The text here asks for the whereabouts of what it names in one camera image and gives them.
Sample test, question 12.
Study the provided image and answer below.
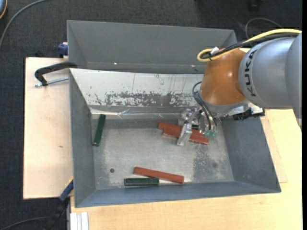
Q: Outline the grey metal bin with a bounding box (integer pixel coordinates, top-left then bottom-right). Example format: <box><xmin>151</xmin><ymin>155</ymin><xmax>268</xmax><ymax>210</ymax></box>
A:
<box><xmin>66</xmin><ymin>20</ymin><xmax>282</xmax><ymax>208</ymax></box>

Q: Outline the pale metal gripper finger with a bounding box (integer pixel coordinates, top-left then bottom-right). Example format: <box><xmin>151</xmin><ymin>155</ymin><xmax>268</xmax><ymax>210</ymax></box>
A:
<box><xmin>177</xmin><ymin>125</ymin><xmax>188</xmax><ymax>146</ymax></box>
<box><xmin>181</xmin><ymin>126</ymin><xmax>193</xmax><ymax>146</ymax></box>

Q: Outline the red-brown flat block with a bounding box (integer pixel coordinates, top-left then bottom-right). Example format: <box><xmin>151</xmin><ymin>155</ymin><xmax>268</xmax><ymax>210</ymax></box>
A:
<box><xmin>162</xmin><ymin>127</ymin><xmax>210</xmax><ymax>145</ymax></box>
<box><xmin>157</xmin><ymin>121</ymin><xmax>184</xmax><ymax>132</ymax></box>
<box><xmin>133</xmin><ymin>166</ymin><xmax>185</xmax><ymax>184</ymax></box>

